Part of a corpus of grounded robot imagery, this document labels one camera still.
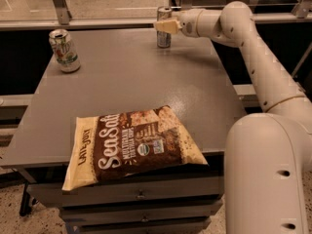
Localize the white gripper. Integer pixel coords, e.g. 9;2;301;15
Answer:
153;9;204;38

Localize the grey drawer cabinet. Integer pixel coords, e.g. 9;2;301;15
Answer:
1;29;245;234

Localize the brown sea salt chip bag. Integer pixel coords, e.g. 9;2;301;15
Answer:
62;106;207;191

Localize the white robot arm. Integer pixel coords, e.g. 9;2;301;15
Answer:
154;1;312;234

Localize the green white soda can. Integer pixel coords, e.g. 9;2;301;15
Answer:
49;29;81;73

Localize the silver redbull can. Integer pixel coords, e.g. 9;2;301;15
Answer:
156;6;172;48

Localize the grey metal railing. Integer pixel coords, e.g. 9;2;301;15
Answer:
0;0;300;31

